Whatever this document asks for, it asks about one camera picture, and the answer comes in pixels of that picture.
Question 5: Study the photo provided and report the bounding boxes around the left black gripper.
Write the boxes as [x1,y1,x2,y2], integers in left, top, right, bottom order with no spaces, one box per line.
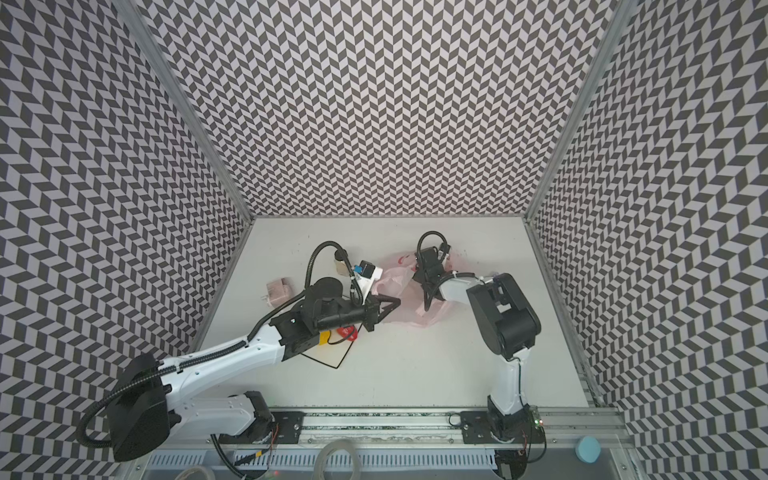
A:
[317,292,403,335]

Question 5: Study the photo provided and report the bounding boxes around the pink plastic bag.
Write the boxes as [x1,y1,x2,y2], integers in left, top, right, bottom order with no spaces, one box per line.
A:
[371,252,458,328]

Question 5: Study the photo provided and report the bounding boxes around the fake strawberry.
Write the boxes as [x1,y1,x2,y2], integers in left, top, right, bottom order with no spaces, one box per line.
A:
[336,325,359,341]

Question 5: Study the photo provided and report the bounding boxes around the fake yellow fruit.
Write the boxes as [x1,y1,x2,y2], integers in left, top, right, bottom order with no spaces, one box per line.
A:
[319,331,333,345]

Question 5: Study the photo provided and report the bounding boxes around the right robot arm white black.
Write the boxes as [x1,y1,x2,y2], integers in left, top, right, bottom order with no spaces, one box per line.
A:
[414,230,542,446]

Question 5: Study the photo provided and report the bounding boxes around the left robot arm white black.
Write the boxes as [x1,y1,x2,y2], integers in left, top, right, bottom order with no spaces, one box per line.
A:
[74,241,401,462]

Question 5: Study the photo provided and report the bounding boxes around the glass jar black lid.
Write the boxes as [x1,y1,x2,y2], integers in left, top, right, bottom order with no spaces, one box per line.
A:
[334,249,349,277]

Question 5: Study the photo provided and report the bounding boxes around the pink block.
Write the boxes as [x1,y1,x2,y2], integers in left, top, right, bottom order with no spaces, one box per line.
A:
[264,278,294,308]

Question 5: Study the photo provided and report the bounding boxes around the clear tube loop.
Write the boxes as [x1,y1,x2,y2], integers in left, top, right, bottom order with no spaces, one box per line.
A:
[312,439,362,480]

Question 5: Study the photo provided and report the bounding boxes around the teal round cap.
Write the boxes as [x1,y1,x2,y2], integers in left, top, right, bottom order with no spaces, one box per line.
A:
[575,436,602,464]

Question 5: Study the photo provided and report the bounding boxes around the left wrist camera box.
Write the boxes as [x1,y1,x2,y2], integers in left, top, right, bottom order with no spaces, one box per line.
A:
[353,260,383,287]

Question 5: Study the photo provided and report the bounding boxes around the aluminium front rail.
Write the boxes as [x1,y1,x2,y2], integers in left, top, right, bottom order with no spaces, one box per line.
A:
[128,406,634,451]

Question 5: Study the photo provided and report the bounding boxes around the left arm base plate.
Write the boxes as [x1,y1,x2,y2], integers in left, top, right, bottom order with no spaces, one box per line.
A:
[250,410,305,445]

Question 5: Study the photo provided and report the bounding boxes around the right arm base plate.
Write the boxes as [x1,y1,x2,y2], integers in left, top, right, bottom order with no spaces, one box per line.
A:
[459,408,546,445]

